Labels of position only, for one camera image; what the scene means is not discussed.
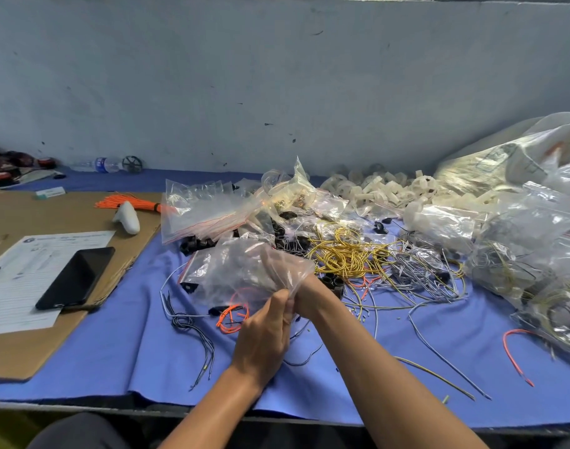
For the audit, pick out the pile of large plastic bags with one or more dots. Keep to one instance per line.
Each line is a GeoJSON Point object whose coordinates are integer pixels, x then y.
{"type": "Point", "coordinates": [528, 219]}

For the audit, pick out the blue cloth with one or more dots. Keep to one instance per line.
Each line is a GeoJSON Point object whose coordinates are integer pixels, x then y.
{"type": "Point", "coordinates": [98, 360]}

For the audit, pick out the black smartphone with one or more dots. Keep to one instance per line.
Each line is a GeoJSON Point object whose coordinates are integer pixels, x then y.
{"type": "Point", "coordinates": [76, 277]}

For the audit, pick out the white handheld device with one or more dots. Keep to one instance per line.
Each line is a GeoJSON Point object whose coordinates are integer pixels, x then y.
{"type": "Point", "coordinates": [127, 219]}

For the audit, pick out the small white label card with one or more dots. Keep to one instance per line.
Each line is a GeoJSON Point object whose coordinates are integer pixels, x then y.
{"type": "Point", "coordinates": [51, 192]}

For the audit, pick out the person's right hand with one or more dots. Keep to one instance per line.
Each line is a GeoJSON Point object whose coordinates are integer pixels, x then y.
{"type": "Point", "coordinates": [315, 296]}

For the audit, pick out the white paper sheet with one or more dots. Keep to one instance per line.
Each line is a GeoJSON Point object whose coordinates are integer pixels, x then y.
{"type": "Point", "coordinates": [18, 276]}

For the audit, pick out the person's left hand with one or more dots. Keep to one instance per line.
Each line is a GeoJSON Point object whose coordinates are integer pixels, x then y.
{"type": "Point", "coordinates": [264, 341]}

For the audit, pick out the pile of black plastic rings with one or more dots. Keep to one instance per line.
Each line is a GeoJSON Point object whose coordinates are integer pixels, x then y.
{"type": "Point", "coordinates": [193, 245]}

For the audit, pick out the stack of plastic bags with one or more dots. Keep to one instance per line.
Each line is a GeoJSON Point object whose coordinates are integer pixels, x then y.
{"type": "Point", "coordinates": [205, 208]}

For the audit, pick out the person's right forearm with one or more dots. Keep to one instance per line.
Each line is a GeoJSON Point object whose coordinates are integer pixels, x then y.
{"type": "Point", "coordinates": [397, 393]}

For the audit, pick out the heap of plastic bags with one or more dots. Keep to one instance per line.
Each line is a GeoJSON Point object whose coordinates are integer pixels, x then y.
{"type": "Point", "coordinates": [299, 196]}

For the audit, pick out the brown cardboard sheet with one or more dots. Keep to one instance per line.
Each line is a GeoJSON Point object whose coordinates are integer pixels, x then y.
{"type": "Point", "coordinates": [51, 215]}

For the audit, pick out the clear zip plastic bag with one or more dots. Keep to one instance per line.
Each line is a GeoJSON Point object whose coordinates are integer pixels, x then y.
{"type": "Point", "coordinates": [243, 271]}

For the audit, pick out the pile of white plastic wheels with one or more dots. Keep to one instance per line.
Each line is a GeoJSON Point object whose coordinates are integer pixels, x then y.
{"type": "Point", "coordinates": [388, 191]}

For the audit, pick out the orange tie bundle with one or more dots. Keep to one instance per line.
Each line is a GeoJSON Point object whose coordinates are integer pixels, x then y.
{"type": "Point", "coordinates": [126, 202]}

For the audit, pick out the clear plastic water bottle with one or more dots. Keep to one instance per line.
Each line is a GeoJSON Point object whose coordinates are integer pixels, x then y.
{"type": "Point", "coordinates": [98, 165]}

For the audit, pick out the person's left forearm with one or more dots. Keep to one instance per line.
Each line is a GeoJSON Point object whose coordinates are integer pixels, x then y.
{"type": "Point", "coordinates": [215, 416]}

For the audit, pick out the black round wheel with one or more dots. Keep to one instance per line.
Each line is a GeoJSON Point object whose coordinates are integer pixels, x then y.
{"type": "Point", "coordinates": [132, 164]}

